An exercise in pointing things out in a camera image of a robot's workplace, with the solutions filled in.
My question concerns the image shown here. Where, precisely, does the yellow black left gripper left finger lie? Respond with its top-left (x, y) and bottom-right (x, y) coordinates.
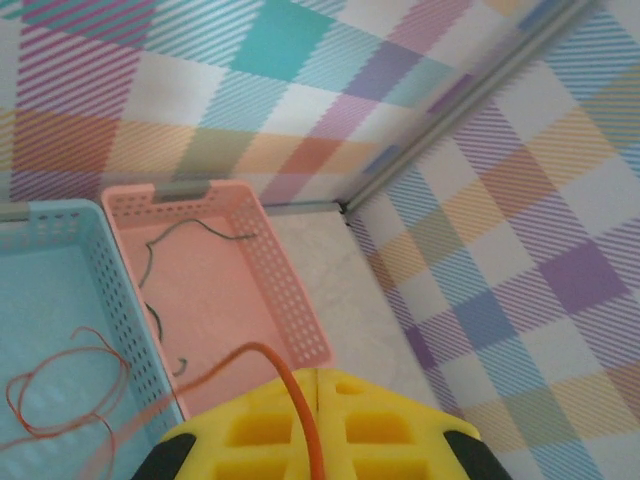
top-left (132, 370), bottom-right (319, 480)

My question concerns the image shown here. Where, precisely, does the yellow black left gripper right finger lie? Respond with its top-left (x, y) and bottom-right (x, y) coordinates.
top-left (317, 368), bottom-right (514, 480)

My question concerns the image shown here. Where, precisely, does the thin orange cable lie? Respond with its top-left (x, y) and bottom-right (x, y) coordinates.
top-left (69, 341), bottom-right (324, 480)

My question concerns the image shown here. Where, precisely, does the thin red cable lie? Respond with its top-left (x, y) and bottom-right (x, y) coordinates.
top-left (0, 327), bottom-right (132, 451)

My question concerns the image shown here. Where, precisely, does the thin green cable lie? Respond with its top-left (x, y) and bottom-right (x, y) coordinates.
top-left (137, 218), bottom-right (259, 376)

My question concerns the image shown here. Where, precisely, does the pink plastic basket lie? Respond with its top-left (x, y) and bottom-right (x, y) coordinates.
top-left (101, 180), bottom-right (335, 416)

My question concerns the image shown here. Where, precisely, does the blue plastic basket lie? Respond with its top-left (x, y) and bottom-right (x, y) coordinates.
top-left (0, 198), bottom-right (187, 480)

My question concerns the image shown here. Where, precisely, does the aluminium frame post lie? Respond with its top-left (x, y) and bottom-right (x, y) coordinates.
top-left (344, 0), bottom-right (601, 216)

